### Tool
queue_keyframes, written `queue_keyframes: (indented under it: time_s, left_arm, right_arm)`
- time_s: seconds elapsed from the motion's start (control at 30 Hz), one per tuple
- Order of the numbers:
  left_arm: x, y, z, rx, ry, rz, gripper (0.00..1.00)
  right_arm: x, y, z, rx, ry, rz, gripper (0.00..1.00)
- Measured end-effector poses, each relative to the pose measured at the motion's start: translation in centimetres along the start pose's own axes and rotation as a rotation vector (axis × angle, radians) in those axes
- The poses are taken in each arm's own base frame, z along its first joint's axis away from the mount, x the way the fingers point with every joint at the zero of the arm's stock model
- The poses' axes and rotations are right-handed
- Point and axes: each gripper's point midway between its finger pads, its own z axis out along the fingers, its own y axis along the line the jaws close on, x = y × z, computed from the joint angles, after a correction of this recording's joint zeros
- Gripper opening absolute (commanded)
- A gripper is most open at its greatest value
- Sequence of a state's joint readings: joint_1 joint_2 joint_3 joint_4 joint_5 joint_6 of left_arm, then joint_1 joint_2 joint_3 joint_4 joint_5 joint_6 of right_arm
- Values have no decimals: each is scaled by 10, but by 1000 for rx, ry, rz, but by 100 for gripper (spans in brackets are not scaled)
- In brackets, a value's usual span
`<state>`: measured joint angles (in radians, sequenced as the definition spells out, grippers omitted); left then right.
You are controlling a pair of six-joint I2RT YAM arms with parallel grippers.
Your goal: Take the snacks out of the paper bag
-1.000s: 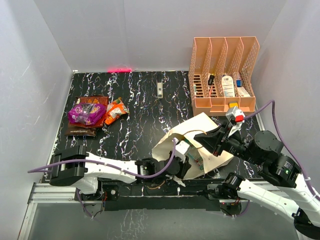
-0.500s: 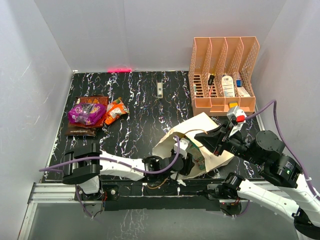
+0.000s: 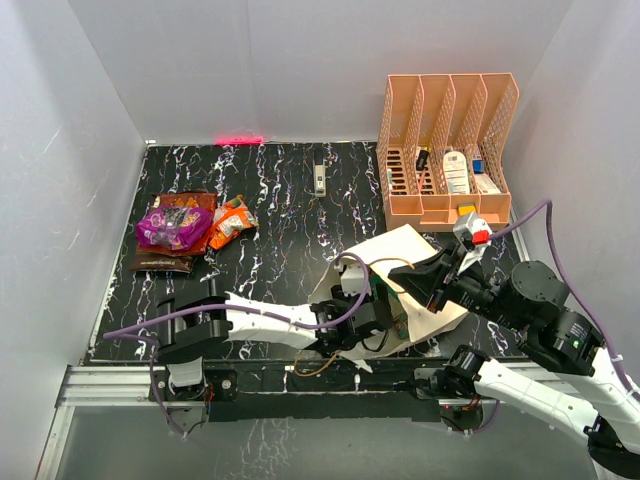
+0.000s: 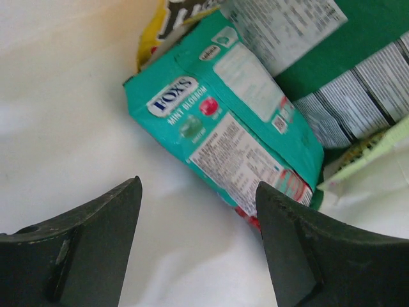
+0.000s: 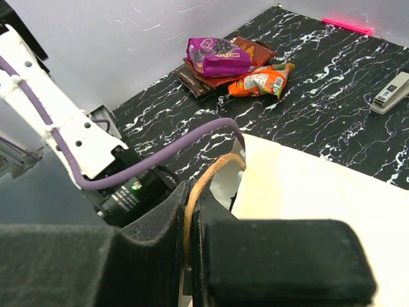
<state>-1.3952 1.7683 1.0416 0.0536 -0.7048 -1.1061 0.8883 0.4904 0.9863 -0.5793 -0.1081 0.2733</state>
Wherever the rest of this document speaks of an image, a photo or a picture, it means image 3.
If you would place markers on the black yellow highlighter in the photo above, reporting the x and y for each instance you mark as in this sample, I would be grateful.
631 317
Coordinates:
422 159

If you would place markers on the orange snack packet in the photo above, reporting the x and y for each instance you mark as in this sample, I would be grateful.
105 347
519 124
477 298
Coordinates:
229 221

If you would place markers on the small white blue box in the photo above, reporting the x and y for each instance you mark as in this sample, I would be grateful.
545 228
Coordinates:
484 183

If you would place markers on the beige paper bag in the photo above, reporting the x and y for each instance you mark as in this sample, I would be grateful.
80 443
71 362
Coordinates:
411 322

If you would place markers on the purple snack packet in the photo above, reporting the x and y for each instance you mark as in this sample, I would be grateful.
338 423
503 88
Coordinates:
173 227

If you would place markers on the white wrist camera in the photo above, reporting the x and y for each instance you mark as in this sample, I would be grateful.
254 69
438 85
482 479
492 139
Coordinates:
473 234
352 278

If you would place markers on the yellow object in organizer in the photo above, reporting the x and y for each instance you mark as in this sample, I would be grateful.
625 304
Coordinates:
466 208

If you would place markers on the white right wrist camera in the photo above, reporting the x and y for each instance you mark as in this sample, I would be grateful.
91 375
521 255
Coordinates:
473 234

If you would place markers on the white lotion tube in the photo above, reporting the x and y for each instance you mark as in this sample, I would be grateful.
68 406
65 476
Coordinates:
455 169

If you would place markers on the pink tape strip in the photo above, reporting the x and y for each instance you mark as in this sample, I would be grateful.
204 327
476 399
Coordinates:
239 140

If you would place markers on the green teal snack packet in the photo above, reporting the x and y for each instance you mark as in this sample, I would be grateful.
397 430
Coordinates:
384 293

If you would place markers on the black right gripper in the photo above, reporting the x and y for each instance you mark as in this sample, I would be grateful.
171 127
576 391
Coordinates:
423 280

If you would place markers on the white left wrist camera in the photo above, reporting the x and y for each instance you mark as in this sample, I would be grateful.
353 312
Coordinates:
352 278

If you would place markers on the grey black stapler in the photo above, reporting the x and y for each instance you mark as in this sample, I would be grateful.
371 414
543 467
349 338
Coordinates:
319 176

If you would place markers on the brown sea salt packet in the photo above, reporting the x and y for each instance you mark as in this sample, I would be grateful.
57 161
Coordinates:
150 262

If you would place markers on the red snack packet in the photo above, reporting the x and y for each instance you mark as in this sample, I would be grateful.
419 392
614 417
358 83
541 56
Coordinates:
191 199

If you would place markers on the peach plastic desk organizer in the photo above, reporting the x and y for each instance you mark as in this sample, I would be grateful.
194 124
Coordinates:
471 113

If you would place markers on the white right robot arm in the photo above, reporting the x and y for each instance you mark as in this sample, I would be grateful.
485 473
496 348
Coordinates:
531 302

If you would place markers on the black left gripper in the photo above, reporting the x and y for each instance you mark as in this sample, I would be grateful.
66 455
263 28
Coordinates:
339 297

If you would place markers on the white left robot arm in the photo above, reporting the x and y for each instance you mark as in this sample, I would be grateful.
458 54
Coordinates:
187 340

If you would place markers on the black front mounting rail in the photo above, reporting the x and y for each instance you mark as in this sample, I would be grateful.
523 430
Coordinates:
408 387

